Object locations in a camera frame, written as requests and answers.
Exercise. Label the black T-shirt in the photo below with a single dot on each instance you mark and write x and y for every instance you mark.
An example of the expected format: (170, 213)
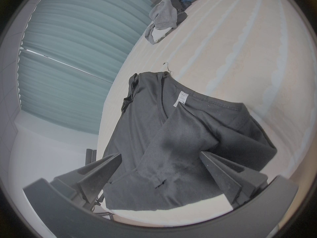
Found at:
(173, 145)

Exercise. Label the pile of clothes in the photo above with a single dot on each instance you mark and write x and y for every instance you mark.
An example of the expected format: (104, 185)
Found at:
(163, 16)

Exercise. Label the bed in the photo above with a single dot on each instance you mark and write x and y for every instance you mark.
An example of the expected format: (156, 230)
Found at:
(247, 58)

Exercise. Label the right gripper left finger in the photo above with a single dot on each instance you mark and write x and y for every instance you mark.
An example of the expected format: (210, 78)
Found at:
(99, 177)

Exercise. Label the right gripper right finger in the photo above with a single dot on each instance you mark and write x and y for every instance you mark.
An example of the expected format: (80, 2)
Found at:
(223, 177)

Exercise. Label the blue-green curtain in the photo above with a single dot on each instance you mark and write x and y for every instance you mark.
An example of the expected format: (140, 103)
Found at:
(86, 21)
(62, 95)

